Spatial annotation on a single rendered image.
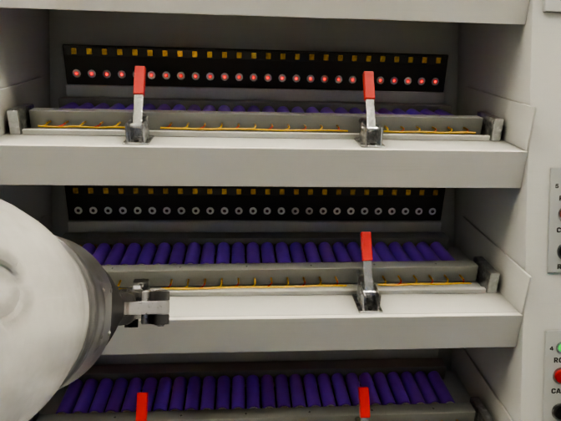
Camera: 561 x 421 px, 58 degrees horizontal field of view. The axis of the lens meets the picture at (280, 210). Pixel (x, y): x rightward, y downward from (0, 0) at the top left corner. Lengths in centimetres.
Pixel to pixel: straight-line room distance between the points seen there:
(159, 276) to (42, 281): 46
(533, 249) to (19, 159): 59
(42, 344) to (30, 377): 1
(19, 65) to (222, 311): 40
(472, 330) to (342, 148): 26
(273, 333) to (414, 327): 16
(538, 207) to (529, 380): 20
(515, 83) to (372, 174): 21
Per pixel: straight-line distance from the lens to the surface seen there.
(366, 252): 62
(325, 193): 73
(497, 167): 64
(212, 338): 60
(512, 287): 68
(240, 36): 80
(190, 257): 68
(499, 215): 71
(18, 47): 74
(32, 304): 18
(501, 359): 73
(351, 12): 62
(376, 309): 61
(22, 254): 18
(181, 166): 58
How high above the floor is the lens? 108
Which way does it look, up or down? 3 degrees down
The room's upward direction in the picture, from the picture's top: straight up
